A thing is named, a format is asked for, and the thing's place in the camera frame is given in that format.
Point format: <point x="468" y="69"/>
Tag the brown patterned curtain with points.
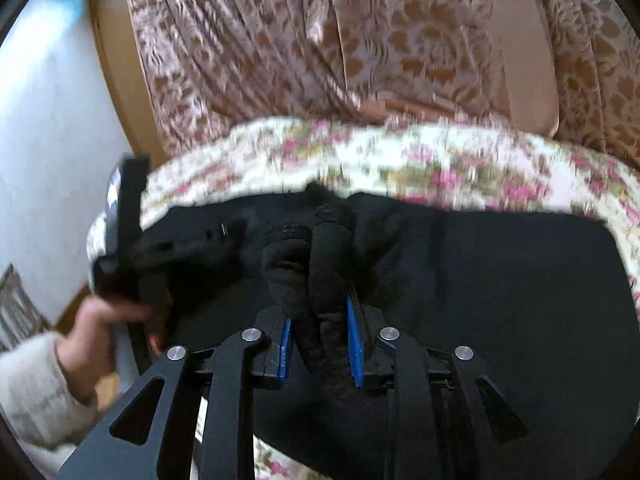
<point x="350" y="45"/>

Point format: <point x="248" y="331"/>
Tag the person's left hand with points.
<point x="95" y="330"/>

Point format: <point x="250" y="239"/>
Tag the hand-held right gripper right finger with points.
<point x="356" y="350"/>

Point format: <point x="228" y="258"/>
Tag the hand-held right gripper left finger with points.
<point x="282" y="355"/>

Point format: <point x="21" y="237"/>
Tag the floral bedsheet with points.
<point x="450" y="160"/>

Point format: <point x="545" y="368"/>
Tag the wooden bed frame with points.
<point x="125" y="85"/>

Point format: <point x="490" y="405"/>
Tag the person's left forearm white sleeve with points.
<point x="40" y="400"/>

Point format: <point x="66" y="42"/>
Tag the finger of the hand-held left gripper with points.
<point x="200" y="242"/>

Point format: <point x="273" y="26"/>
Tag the brown woven object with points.
<point x="20" y="305"/>

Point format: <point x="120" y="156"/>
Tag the black pants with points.
<point x="500" y="310"/>

